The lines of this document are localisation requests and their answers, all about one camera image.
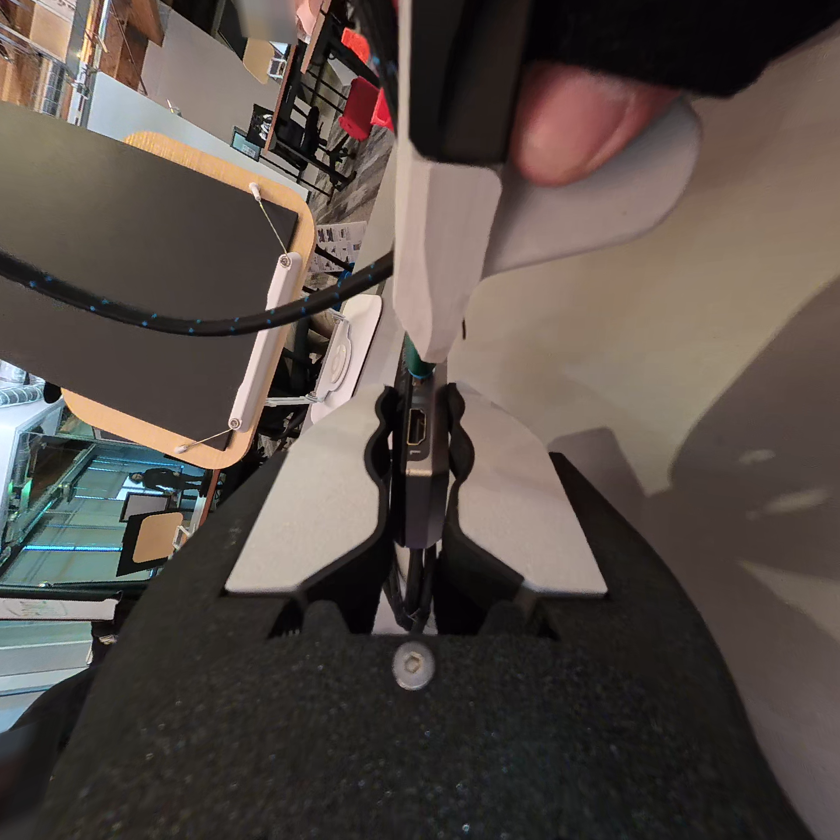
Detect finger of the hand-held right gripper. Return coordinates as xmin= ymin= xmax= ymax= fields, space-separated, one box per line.
xmin=484 ymin=97 xmax=703 ymax=278
xmin=392 ymin=0 xmax=504 ymax=365

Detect black grey adapter hub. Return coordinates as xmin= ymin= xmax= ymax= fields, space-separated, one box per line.
xmin=387 ymin=357 xmax=455 ymax=636

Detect white printed sign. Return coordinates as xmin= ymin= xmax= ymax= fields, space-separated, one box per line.
xmin=307 ymin=220 xmax=368 ymax=275

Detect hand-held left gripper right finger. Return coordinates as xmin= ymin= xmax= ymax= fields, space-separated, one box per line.
xmin=443 ymin=382 xmax=609 ymax=599

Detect wood-framed dark board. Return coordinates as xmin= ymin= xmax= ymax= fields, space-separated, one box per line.
xmin=0 ymin=101 xmax=317 ymax=471

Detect person's right hand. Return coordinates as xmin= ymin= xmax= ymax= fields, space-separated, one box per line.
xmin=511 ymin=61 xmax=683 ymax=187

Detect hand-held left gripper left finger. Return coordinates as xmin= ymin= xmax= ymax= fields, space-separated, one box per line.
xmin=224 ymin=386 xmax=395 ymax=598

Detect black braided cable green plugs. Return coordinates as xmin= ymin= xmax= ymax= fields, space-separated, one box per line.
xmin=0 ymin=0 xmax=439 ymax=383

